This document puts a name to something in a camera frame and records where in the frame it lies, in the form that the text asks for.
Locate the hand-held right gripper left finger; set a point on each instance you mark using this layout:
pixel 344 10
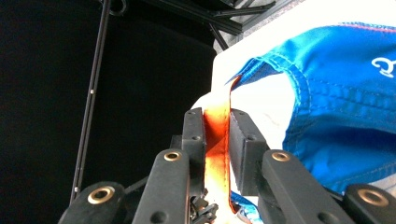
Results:
pixel 193 149

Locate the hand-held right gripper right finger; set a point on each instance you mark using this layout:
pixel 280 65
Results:
pixel 249 155

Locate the thin black metal pole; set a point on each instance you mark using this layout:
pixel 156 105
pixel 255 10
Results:
pixel 90 102

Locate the black metal frame bars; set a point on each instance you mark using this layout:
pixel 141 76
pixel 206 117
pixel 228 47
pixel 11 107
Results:
pixel 218 21

